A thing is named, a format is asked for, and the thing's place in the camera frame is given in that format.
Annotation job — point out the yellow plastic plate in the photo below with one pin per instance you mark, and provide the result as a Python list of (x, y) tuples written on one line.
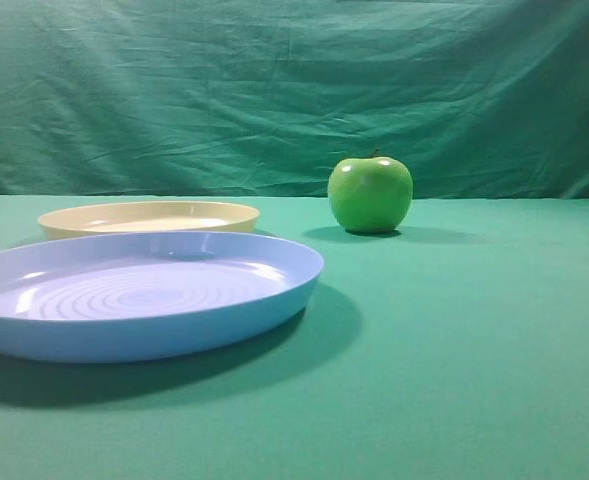
[(148, 216)]

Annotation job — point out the blue plastic plate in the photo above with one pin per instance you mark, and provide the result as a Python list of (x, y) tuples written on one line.
[(132, 297)]

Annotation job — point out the green tablecloth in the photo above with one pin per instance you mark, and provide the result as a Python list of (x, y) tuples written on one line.
[(457, 348)]

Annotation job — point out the green cloth backdrop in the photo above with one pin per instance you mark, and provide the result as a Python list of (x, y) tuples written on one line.
[(480, 99)]

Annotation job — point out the green apple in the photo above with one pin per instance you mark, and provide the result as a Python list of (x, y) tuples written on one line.
[(370, 195)]

